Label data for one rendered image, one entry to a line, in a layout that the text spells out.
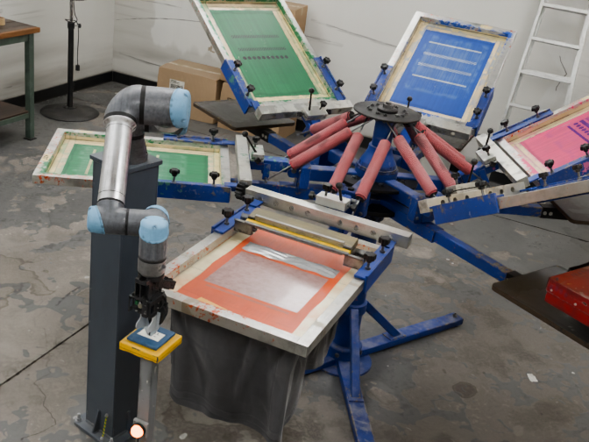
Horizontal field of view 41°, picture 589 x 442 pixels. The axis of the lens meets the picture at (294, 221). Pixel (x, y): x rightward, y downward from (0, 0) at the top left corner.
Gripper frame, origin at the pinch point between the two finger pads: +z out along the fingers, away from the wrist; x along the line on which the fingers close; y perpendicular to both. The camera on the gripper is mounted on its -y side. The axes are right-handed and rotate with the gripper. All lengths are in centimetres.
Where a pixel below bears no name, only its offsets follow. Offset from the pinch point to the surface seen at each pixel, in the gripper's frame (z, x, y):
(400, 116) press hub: -33, 19, -159
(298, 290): 2, 24, -51
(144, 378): 15.4, -0.2, 2.0
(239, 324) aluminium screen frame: -0.6, 19.2, -17.2
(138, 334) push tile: 1.2, -2.8, 2.1
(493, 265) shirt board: 6, 76, -123
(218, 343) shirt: 15.3, 8.6, -26.3
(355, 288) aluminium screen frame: -1, 41, -58
